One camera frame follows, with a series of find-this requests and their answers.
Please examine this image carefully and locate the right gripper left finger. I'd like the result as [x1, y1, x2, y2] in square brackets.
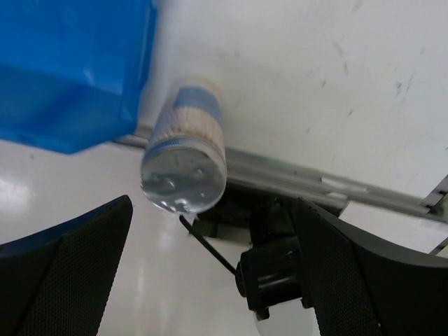
[1, 195, 133, 335]

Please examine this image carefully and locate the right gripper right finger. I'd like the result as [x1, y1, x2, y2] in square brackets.
[295, 199, 447, 335]

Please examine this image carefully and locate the silver-lid spice bottle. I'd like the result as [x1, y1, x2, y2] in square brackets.
[141, 76, 228, 214]

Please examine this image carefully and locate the near blue storage bin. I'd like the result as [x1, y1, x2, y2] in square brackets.
[1, 0, 158, 154]

